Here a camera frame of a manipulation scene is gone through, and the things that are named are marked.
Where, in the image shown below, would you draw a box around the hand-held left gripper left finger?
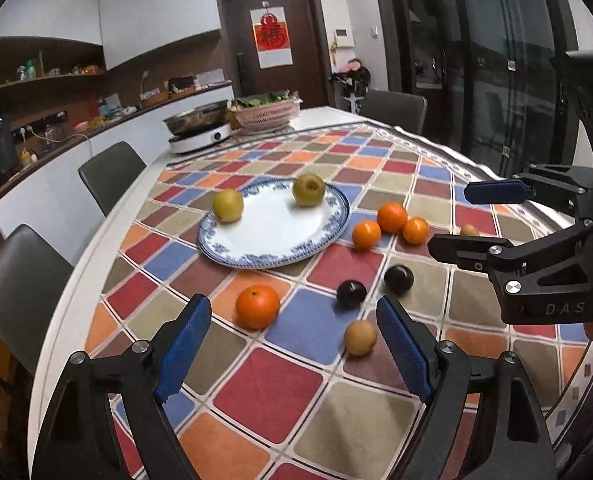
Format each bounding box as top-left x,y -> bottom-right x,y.
34,294 -> 212,480

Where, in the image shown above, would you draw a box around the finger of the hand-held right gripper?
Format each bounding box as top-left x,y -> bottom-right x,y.
464,162 -> 593,222
427,220 -> 593,275

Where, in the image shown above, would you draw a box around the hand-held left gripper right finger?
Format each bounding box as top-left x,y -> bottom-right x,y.
375,295 -> 560,480

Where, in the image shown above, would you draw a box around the small orange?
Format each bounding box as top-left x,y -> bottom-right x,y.
403,217 -> 430,246
377,202 -> 408,234
352,220 -> 382,251

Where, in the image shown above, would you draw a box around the dark purple plum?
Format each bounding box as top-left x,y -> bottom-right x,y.
383,265 -> 415,296
337,280 -> 368,311

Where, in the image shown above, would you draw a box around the large orange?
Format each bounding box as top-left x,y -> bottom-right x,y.
235,284 -> 282,331

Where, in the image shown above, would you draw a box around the blue and white porcelain plate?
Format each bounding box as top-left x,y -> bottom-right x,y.
197,178 -> 351,269

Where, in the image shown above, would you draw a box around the colourful checked tablecloth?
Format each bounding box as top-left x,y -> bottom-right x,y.
84,122 -> 593,480

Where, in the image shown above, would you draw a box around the grey dining chair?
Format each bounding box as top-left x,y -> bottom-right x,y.
78,141 -> 147,217
0,224 -> 74,376
359,91 -> 428,136

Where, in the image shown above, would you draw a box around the dark glass sliding door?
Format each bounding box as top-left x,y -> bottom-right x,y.
371,0 -> 593,181

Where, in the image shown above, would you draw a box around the yellow-green pear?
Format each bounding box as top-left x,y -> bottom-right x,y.
212,188 -> 244,224
292,173 -> 326,207

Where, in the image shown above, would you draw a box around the white baby high chair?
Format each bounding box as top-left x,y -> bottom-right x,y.
329,72 -> 372,112

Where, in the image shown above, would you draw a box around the white induction cooker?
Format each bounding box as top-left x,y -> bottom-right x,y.
168,124 -> 231,155

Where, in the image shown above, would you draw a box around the steel pan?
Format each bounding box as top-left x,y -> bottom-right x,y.
162,100 -> 230,136

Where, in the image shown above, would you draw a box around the pink plastic colander basket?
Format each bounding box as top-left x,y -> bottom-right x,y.
231,99 -> 301,131

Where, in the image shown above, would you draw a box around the dark brown door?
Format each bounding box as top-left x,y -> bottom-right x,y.
215,0 -> 330,111

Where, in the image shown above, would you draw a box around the leafy green vegetables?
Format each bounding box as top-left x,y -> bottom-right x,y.
231,90 -> 297,110

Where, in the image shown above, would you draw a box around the red and white door poster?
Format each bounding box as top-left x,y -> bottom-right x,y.
250,5 -> 293,69

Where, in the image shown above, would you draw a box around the black wall socket strip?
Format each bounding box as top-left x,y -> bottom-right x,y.
11,109 -> 70,131

